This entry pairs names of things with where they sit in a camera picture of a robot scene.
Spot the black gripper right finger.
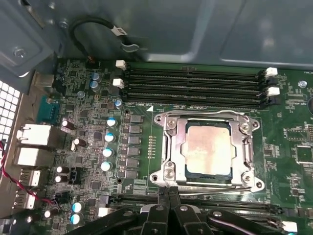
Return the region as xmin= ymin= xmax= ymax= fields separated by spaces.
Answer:
xmin=170 ymin=186 xmax=286 ymax=235

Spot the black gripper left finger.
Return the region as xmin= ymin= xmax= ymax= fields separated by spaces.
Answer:
xmin=70 ymin=187 xmax=171 ymax=235

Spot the red black twisted wire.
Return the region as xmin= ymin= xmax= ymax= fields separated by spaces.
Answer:
xmin=0 ymin=139 xmax=56 ymax=205

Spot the black looped cable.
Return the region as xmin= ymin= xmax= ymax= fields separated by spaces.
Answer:
xmin=69 ymin=16 xmax=140 ymax=53

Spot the silver-topped CPU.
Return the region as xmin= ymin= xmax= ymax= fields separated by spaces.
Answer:
xmin=185 ymin=119 xmax=237 ymax=183

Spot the CPU socket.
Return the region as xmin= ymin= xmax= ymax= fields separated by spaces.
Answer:
xmin=149 ymin=109 xmax=266 ymax=194

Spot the black PC case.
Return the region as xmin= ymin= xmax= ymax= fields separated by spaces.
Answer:
xmin=0 ymin=0 xmax=313 ymax=221

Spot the green motherboard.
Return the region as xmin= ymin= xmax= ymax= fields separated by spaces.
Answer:
xmin=31 ymin=57 xmax=313 ymax=235

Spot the metal locking lever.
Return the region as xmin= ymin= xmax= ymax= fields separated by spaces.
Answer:
xmin=179 ymin=185 xmax=256 ymax=196
xmin=166 ymin=109 xmax=251 ymax=123

